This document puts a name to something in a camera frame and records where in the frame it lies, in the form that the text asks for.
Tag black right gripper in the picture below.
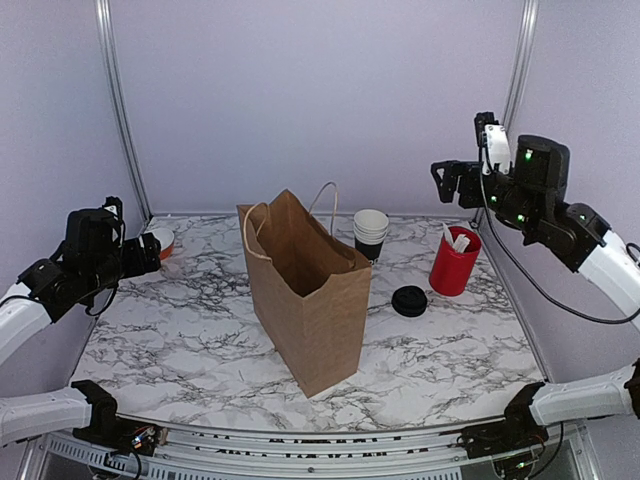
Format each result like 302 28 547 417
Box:
432 160 542 236

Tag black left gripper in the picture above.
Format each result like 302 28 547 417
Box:
86 231 160 298

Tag brown paper bag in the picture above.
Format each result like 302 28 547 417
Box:
237 190 372 397

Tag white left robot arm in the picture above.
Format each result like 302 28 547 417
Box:
1 197 161 455

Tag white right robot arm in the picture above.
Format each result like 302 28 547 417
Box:
430 134 639 448

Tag white utensils in holder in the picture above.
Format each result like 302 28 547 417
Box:
442 223 471 253

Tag orange white bowl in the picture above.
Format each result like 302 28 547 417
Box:
148 227 175 261

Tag stack of black paper cups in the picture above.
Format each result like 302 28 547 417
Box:
353 209 390 264

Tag red utensil holder cup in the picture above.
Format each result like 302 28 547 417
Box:
429 226 482 297

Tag spare black cup lid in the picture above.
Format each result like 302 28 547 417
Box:
391 285 428 318

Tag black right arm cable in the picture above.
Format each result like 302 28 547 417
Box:
477 144 640 324

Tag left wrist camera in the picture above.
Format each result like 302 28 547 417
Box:
102 196 123 223

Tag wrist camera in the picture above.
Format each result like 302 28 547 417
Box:
102 196 123 223
474 112 512 176

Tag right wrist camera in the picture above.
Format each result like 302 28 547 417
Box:
474 112 512 176

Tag aluminium frame post right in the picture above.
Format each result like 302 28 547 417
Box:
472 0 541 226

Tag aluminium frame post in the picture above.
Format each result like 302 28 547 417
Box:
472 0 541 226
95 0 152 223

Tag aluminium frame post left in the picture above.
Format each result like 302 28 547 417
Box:
95 0 152 223

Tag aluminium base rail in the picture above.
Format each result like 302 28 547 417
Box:
17 417 602 479

